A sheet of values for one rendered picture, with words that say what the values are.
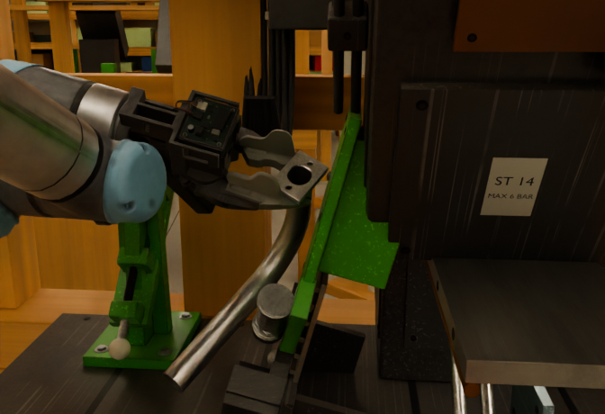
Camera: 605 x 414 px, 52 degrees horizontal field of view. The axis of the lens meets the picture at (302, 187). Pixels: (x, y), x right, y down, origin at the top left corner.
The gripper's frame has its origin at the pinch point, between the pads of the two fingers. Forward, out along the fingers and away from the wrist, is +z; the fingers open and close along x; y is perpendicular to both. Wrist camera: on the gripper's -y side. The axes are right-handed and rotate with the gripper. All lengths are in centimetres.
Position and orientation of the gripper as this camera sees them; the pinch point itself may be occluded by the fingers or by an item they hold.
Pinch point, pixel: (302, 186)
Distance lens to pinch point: 68.8
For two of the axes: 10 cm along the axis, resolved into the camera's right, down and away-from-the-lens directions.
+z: 9.6, 2.8, -0.3
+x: 2.5, -8.2, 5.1
